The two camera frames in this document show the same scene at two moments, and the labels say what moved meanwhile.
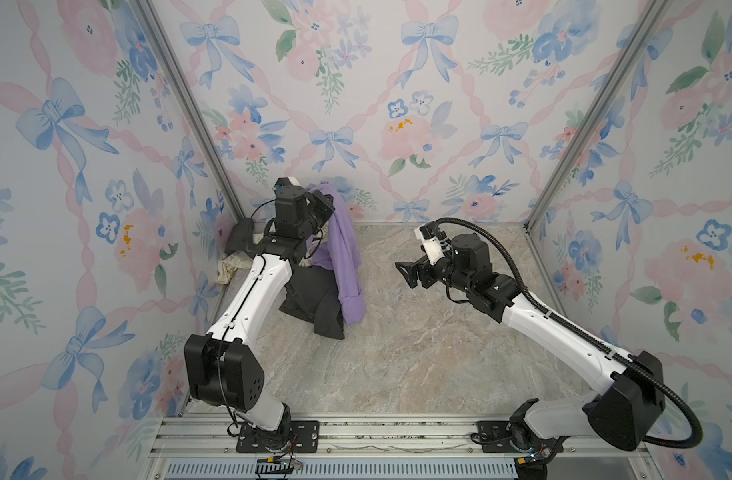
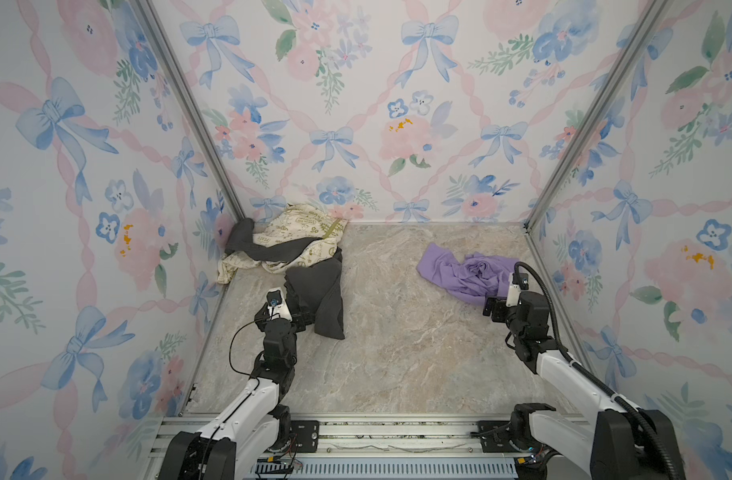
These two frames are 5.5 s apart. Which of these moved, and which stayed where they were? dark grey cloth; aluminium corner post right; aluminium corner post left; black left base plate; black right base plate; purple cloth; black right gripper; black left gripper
Moved: purple cloth; black right gripper; black left gripper
Stayed: aluminium corner post right; black right base plate; aluminium corner post left; dark grey cloth; black left base plate
